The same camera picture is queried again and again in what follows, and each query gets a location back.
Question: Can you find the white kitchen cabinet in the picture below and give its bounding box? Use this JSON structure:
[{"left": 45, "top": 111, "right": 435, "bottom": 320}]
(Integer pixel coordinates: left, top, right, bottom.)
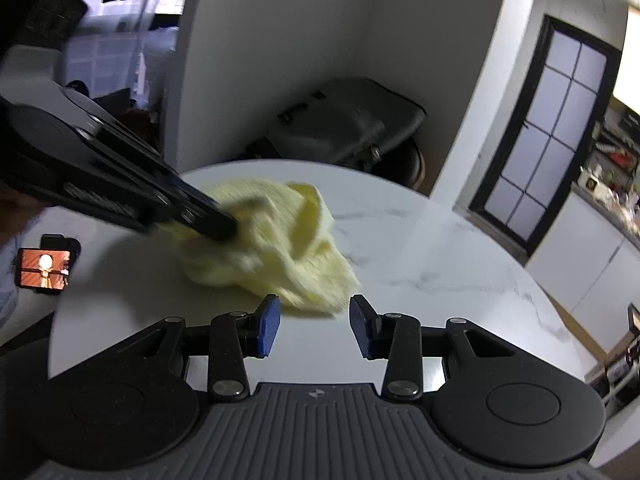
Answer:
[{"left": 525, "top": 187, "right": 640, "bottom": 356}]

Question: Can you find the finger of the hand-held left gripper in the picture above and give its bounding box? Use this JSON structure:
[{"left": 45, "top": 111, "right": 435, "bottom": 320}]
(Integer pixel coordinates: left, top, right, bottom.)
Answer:
[{"left": 97, "top": 119, "right": 239, "bottom": 244}]

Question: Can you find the cluttered kitchen counter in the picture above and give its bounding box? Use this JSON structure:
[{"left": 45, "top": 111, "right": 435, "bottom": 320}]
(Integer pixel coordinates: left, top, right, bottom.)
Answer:
[{"left": 572, "top": 100, "right": 640, "bottom": 238}]

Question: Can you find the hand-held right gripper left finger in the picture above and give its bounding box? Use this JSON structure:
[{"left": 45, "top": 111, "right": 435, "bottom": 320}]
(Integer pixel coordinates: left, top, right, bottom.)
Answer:
[{"left": 117, "top": 294, "right": 282, "bottom": 402}]

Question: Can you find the smartphone with lit screen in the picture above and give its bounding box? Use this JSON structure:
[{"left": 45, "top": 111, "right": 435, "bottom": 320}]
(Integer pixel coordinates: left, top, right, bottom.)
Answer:
[{"left": 16, "top": 234, "right": 82, "bottom": 294}]

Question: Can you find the round dark stool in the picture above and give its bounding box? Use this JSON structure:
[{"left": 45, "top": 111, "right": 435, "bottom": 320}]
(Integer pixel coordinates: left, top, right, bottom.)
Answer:
[{"left": 372, "top": 136, "right": 427, "bottom": 191}]

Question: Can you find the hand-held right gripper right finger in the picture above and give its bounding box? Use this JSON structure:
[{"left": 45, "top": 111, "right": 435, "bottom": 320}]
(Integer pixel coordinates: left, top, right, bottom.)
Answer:
[{"left": 348, "top": 294, "right": 512, "bottom": 402}]

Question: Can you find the black framed glass door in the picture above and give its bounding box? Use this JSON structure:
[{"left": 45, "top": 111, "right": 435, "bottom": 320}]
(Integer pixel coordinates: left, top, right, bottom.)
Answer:
[{"left": 467, "top": 15, "right": 622, "bottom": 255}]

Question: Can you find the yellow towel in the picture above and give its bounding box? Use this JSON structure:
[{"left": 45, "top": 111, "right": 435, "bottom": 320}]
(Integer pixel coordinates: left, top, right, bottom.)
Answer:
[{"left": 170, "top": 178, "right": 358, "bottom": 319}]

